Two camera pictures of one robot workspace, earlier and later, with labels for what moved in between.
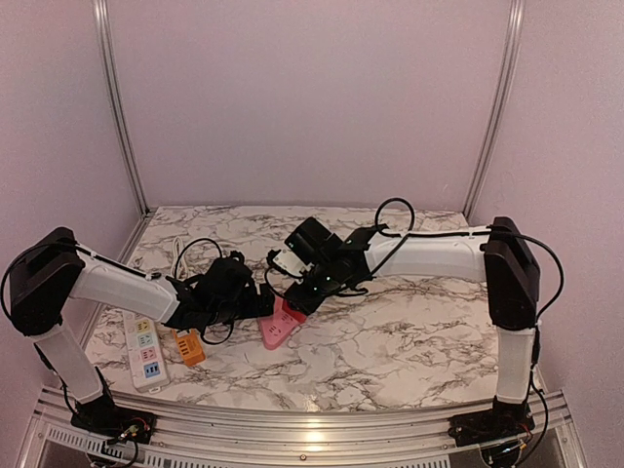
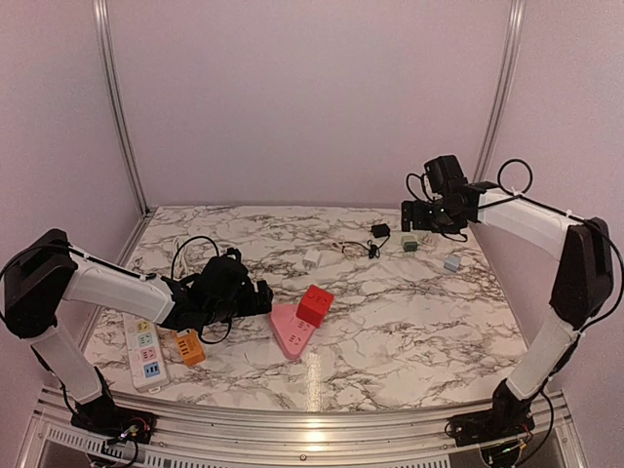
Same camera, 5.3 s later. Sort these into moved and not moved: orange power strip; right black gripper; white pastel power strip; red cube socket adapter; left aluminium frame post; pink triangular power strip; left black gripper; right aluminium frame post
Moved: red cube socket adapter; pink triangular power strip; right black gripper
Not moved: white pastel power strip; left black gripper; right aluminium frame post; left aluminium frame post; orange power strip
